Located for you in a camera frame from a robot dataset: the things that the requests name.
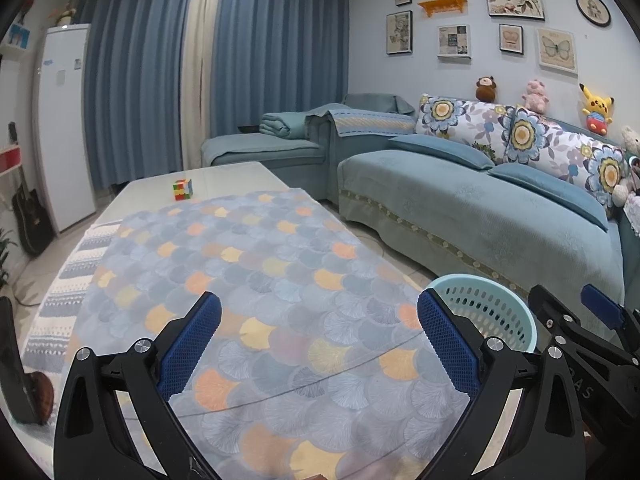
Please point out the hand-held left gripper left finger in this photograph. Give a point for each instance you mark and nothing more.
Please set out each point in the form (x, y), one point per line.
(195, 340)

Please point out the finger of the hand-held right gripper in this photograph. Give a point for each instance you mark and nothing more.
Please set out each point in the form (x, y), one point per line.
(602, 305)
(555, 310)

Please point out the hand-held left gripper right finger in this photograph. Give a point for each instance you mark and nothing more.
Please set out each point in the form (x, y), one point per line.
(450, 345)

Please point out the light blue perforated plastic basket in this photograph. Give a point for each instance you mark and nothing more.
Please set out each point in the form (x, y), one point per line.
(480, 305)

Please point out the white lace cloth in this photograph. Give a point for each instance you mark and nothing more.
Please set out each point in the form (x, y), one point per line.
(631, 215)

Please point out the fish scale patterned table mat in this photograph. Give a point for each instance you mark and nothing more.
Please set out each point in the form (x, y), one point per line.
(280, 285)

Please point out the teal seat cushion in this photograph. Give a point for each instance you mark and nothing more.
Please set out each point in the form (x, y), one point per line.
(550, 190)
(440, 152)

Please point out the floral pillow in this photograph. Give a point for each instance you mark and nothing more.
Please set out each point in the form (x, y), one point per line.
(540, 135)
(607, 172)
(465, 120)

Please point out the striped knitted cloth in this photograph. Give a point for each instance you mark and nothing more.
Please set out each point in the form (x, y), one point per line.
(70, 280)

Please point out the teal sofa cover floral trim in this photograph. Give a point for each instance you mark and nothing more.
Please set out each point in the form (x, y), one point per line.
(450, 200)

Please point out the colourful puzzle cube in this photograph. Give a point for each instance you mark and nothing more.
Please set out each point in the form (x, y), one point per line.
(183, 190)

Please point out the brown round object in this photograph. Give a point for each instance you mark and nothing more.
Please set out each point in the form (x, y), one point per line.
(42, 397)

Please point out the white teddy bear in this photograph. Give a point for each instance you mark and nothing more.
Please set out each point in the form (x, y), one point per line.
(631, 142)

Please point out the black flat object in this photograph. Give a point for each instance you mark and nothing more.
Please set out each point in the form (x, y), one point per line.
(12, 360)

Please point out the yellow plush toy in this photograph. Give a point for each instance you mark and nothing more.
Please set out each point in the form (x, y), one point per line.
(597, 110)

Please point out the black guitar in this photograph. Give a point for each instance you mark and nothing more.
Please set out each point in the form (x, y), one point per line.
(32, 215)

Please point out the green houseplant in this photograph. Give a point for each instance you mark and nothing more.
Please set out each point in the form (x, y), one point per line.
(5, 260)

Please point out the teal sofa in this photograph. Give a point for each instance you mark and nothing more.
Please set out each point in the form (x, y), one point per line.
(350, 160)

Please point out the pink pig plush toy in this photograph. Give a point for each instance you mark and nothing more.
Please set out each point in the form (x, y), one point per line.
(535, 96)

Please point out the black remote control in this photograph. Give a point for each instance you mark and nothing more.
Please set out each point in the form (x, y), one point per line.
(248, 129)

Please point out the brown monkey plush toy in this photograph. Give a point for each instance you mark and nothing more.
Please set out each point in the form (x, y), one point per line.
(486, 90)

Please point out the folded teal blanket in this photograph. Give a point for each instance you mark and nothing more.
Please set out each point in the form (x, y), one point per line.
(282, 126)

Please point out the striped teal armrest throw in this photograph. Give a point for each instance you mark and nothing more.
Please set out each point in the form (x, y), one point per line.
(370, 122)

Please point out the white refrigerator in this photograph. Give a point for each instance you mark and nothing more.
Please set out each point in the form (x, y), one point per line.
(62, 125)

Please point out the teal cloth on sofa back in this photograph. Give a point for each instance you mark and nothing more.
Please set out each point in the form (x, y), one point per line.
(375, 102)

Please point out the butterfly framed picture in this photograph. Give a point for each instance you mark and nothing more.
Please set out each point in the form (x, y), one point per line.
(556, 50)

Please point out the blue curtain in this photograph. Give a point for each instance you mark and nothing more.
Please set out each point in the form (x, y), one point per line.
(285, 45)
(135, 85)

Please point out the heart print framed picture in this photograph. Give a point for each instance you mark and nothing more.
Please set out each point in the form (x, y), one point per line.
(511, 39)

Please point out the beige curtain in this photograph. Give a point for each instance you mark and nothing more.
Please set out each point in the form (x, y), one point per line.
(200, 60)

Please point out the white framed patchwork picture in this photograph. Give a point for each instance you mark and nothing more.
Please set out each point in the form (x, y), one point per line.
(454, 41)

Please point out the round black framed picture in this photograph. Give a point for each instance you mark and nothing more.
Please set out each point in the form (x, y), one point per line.
(593, 8)

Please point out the tall black framed picture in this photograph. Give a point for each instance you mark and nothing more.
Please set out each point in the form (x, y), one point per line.
(399, 32)

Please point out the blue framed picture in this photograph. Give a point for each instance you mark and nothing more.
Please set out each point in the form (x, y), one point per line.
(20, 36)

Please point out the flower decoration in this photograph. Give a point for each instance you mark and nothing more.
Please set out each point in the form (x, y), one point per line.
(65, 14)

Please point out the red white wall shelf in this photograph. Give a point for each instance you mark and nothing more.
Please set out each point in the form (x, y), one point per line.
(10, 159)

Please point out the orange wall shelf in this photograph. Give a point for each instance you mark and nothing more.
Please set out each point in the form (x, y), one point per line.
(442, 6)

